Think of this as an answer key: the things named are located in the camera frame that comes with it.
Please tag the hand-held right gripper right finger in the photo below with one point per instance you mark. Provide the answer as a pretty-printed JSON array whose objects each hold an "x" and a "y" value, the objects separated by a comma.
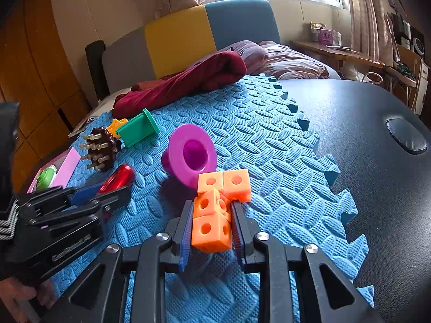
[{"x": 237, "y": 228}]

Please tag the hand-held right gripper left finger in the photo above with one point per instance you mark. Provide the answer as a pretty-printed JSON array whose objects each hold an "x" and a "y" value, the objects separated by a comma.
[{"x": 187, "y": 222}]

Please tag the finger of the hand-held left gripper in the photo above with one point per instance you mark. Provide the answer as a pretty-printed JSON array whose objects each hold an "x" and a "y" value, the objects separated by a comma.
[
  {"x": 84, "y": 195},
  {"x": 114, "y": 197}
]

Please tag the red metallic cylinder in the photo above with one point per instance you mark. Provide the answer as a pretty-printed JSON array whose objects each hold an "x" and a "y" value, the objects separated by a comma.
[{"x": 118, "y": 178}]

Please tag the orange linked cubes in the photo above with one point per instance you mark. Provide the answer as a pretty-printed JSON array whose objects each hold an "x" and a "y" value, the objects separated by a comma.
[{"x": 208, "y": 228}]

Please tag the pink-edged white box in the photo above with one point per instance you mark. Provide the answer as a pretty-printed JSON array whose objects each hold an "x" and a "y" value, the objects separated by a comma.
[{"x": 69, "y": 168}]

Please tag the green plastic punch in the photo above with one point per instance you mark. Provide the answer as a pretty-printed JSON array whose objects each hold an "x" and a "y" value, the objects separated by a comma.
[{"x": 45, "y": 178}]

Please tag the brown wooden massage brush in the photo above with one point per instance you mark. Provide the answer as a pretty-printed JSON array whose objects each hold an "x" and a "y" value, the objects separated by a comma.
[{"x": 104, "y": 144}]

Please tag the yellow plastic toy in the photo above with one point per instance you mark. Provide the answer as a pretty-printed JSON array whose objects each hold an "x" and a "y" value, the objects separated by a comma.
[{"x": 116, "y": 126}]

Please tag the green plastic spool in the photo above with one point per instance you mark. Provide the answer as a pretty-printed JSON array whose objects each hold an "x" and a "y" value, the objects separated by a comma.
[{"x": 138, "y": 129}]

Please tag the person's left hand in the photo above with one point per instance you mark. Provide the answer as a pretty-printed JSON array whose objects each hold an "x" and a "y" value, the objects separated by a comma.
[{"x": 43, "y": 292}]

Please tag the magenta plastic spool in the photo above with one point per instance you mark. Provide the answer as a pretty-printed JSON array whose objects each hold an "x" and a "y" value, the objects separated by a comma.
[{"x": 181, "y": 148}]

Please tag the blue foam mat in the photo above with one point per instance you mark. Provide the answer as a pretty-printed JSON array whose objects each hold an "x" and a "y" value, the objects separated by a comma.
[{"x": 269, "y": 141}]

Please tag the black rolled mat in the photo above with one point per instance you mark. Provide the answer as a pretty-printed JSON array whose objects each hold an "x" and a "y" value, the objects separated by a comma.
[{"x": 96, "y": 67}]

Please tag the maroon blanket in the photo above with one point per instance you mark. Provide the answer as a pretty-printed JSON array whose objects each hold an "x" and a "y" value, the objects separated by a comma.
[{"x": 185, "y": 80}]

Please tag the wooden wardrobe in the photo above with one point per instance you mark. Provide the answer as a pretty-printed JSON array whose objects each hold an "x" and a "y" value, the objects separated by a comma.
[{"x": 40, "y": 57}]

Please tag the purple cat pillow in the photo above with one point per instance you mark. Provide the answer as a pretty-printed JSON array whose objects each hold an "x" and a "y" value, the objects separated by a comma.
[{"x": 249, "y": 53}]

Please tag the grey yellow blue headboard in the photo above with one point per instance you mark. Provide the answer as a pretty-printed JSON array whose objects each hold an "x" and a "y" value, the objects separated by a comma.
[{"x": 178, "y": 33}]

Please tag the pink bedding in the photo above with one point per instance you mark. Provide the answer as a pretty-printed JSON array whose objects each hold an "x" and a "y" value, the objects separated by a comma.
[{"x": 296, "y": 60}]

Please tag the black oval table grommet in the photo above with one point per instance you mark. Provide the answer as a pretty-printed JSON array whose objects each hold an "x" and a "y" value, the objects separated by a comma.
[{"x": 405, "y": 134}]

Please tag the wooden side table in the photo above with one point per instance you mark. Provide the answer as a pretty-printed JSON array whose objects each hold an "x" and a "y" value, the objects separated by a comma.
[{"x": 336, "y": 52}]

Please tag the purple gift boxes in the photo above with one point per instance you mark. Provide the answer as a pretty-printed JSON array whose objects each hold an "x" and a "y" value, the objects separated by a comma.
[{"x": 325, "y": 35}]

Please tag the white round device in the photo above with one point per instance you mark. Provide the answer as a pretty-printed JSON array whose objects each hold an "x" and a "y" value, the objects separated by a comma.
[{"x": 419, "y": 45}]

